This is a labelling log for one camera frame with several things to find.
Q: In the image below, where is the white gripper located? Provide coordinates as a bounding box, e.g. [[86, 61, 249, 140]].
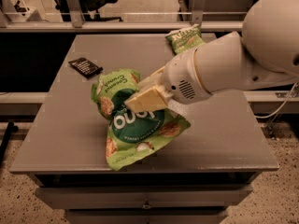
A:
[[124, 49, 212, 112]]

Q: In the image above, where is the green dang rice chip bag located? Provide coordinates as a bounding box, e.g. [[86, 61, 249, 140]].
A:
[[91, 69, 190, 171]]

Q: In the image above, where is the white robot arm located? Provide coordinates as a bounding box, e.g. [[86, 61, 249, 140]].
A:
[[125, 0, 299, 113]]

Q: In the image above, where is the green jalapeno chip bag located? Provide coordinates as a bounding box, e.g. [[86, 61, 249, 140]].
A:
[[165, 24, 204, 54]]

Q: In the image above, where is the small black snack packet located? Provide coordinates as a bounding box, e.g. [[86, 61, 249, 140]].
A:
[[68, 57, 103, 79]]

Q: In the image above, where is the grey cabinet top drawer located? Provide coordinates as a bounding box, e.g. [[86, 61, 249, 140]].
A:
[[36, 185, 253, 210]]

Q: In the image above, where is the grey cabinet drawer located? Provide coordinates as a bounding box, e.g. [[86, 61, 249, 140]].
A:
[[36, 185, 253, 210], [65, 209, 227, 224]]

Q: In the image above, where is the black office chair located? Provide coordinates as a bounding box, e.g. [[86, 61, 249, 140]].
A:
[[54, 0, 122, 21]]

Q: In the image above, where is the grey cabinet lower drawer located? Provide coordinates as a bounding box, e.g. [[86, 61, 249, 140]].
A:
[[65, 209, 227, 224]]

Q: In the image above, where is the black pole on floor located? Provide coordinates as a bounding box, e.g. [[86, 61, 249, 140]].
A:
[[0, 122, 19, 164]]

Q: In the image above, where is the grey metal railing frame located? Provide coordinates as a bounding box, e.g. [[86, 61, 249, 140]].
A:
[[1, 0, 250, 33]]

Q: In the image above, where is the white cable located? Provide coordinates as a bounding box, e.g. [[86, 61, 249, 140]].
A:
[[254, 81, 299, 119]]

